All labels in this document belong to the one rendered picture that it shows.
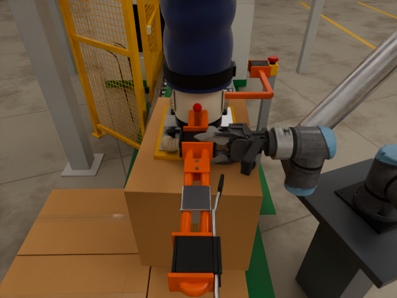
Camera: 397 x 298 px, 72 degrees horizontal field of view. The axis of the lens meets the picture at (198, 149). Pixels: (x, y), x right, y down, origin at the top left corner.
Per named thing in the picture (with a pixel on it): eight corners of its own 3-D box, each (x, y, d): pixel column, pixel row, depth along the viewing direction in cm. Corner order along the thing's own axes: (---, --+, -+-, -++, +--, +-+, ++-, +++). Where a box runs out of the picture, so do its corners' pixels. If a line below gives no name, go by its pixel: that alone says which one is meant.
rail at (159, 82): (166, 58, 350) (165, 43, 338) (171, 58, 350) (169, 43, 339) (138, 193, 168) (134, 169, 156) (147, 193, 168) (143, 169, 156)
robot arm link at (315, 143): (333, 168, 75) (345, 138, 69) (288, 168, 75) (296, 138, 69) (320, 148, 83) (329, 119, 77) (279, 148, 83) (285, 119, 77)
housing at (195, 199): (181, 198, 63) (181, 184, 60) (211, 198, 63) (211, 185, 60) (179, 223, 58) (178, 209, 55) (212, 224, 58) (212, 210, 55)
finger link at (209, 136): (193, 128, 76) (225, 134, 77) (193, 140, 71) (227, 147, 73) (196, 118, 74) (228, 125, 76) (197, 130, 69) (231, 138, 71)
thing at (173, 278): (173, 247, 53) (171, 231, 50) (211, 248, 53) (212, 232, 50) (169, 292, 46) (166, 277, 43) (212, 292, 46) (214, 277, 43)
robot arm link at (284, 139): (288, 166, 75) (296, 137, 69) (270, 166, 75) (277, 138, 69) (280, 146, 82) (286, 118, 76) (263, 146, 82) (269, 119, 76)
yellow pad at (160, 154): (165, 109, 117) (164, 99, 114) (188, 109, 117) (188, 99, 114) (153, 160, 90) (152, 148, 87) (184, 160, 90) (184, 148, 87)
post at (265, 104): (249, 173, 241) (266, 61, 179) (256, 173, 241) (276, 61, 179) (250, 178, 236) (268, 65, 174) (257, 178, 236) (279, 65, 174)
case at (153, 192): (165, 162, 151) (158, 96, 126) (237, 165, 149) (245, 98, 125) (141, 266, 103) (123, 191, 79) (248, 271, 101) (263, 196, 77)
